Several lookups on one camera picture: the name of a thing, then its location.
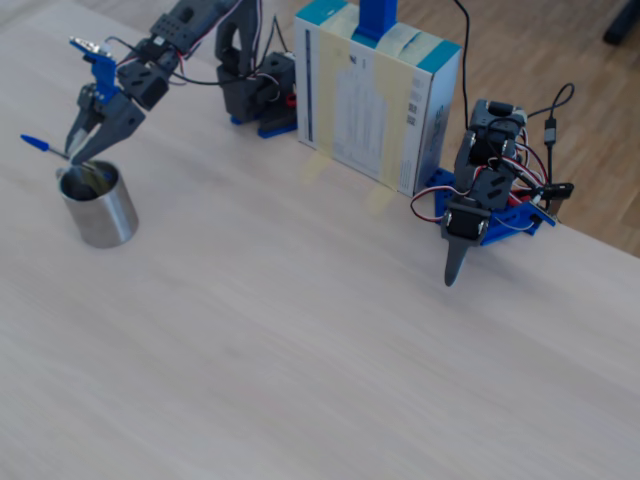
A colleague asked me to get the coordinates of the grey leader gripper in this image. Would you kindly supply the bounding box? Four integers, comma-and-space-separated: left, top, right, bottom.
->
440, 197, 492, 289

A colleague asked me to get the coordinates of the dark grey follower gripper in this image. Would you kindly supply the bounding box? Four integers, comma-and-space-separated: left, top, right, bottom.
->
64, 81, 148, 168

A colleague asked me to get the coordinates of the blue ballpoint pen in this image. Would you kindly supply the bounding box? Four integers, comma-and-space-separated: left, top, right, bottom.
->
19, 133, 112, 182

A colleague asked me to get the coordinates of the silver metal cup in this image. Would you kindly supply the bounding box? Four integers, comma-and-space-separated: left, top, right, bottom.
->
55, 159, 140, 250

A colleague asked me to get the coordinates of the yellow and black marker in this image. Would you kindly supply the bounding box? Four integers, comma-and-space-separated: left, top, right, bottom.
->
67, 167, 109, 200

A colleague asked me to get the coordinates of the yellow masking tape strip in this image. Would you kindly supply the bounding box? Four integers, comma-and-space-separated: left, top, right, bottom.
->
364, 22, 426, 217
299, 4, 361, 189

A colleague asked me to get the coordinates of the white and teal cardboard box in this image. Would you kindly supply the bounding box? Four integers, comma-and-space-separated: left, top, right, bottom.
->
293, 0, 462, 199

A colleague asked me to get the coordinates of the black object on floor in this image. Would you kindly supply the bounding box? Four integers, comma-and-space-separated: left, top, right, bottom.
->
602, 0, 640, 47

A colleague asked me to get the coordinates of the blue camera mount bracket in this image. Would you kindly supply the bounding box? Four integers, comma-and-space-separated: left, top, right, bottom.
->
69, 39, 121, 101

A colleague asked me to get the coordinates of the blue leader arm base plate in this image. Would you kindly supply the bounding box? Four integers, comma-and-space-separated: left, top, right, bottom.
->
433, 168, 557, 247

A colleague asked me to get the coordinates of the red white black servo wire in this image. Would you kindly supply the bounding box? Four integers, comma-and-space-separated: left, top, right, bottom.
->
409, 185, 454, 225

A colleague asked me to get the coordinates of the small camera circuit board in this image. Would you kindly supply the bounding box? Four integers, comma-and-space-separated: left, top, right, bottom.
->
68, 35, 114, 56

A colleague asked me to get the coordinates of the thin black camera cable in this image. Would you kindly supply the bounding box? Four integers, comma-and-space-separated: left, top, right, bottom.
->
107, 37, 226, 87

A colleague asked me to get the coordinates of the black cable connector plug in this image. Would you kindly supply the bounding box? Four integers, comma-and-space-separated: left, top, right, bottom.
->
538, 182, 575, 200

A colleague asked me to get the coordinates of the black usb cable with adapter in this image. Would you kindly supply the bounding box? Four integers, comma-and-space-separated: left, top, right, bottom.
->
525, 82, 576, 186

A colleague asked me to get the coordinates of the blue follower arm base plate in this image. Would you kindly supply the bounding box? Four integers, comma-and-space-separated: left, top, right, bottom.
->
228, 114, 300, 140

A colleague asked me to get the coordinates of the long black power cable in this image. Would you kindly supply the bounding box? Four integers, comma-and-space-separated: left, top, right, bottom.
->
452, 0, 472, 132

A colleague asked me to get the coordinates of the blue upright post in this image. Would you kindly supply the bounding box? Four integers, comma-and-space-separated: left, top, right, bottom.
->
352, 0, 399, 49

